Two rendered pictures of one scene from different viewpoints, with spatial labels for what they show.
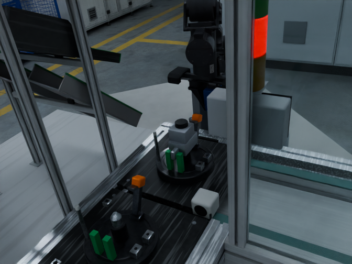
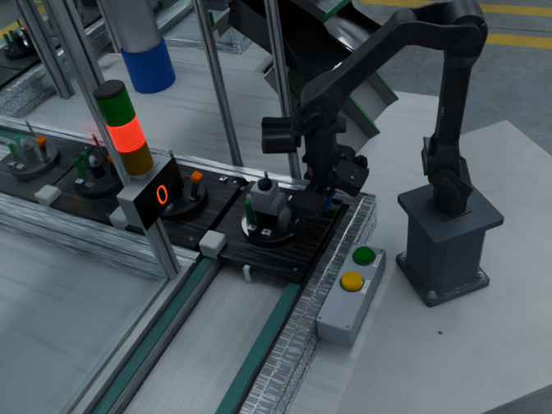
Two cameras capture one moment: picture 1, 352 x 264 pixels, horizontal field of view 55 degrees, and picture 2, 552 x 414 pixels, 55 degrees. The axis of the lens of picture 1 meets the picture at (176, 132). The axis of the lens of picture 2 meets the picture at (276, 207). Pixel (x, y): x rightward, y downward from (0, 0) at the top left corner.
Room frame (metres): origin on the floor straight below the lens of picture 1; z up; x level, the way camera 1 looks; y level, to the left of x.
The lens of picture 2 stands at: (0.68, -0.85, 1.80)
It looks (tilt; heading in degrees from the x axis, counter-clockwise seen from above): 43 degrees down; 91
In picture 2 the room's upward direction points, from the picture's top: 11 degrees counter-clockwise
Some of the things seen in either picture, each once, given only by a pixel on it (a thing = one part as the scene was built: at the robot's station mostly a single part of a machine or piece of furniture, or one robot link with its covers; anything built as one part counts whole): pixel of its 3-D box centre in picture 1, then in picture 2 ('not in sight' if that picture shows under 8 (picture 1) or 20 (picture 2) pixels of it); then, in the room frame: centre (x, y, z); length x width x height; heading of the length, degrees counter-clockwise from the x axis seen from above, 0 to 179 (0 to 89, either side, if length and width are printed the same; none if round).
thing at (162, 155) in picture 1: (185, 162); (272, 221); (0.65, -0.01, 0.98); 0.14 x 0.14 x 0.02
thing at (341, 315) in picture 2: not in sight; (352, 292); (0.78, -0.20, 0.93); 0.21 x 0.07 x 0.06; 58
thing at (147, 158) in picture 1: (185, 168); (273, 227); (0.65, -0.01, 0.96); 0.24 x 0.24 x 0.02; 58
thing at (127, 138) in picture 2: not in sight; (125, 131); (0.45, -0.11, 1.33); 0.05 x 0.05 x 0.05
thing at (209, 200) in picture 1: (205, 203); (213, 244); (0.51, -0.04, 0.97); 0.05 x 0.05 x 0.04; 58
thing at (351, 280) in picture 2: not in sight; (351, 282); (0.78, -0.20, 0.96); 0.04 x 0.04 x 0.02
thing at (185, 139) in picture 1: (180, 136); (262, 194); (0.64, -0.01, 1.06); 0.08 x 0.04 x 0.07; 148
